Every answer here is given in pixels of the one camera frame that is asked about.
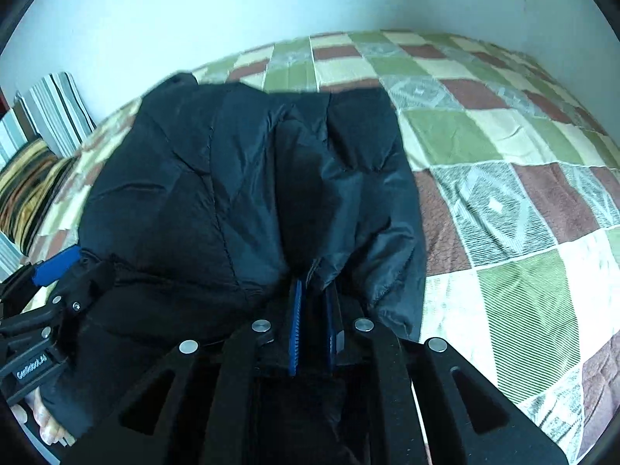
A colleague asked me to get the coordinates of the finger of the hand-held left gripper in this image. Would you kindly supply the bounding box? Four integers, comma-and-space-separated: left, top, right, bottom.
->
31, 245, 83, 286

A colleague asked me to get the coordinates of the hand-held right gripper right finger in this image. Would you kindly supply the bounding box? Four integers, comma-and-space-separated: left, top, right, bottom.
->
325, 289, 570, 465

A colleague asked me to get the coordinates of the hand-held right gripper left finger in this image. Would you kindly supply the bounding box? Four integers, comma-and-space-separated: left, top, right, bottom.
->
68, 278, 305, 465

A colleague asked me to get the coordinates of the black puffer jacket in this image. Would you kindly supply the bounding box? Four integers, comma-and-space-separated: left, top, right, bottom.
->
41, 72, 428, 465

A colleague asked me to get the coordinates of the person's left hand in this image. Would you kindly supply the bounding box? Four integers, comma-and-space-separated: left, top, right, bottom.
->
10, 389, 77, 448

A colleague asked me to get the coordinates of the brown orange striped pillow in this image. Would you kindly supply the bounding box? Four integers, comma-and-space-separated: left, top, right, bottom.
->
0, 138, 76, 255

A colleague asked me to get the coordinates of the grey white striped pillow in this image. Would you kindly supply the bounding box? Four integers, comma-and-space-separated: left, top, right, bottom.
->
0, 72, 96, 171

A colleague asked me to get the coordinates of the checkered patchwork bedspread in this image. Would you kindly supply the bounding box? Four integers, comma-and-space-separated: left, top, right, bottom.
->
26, 30, 620, 465

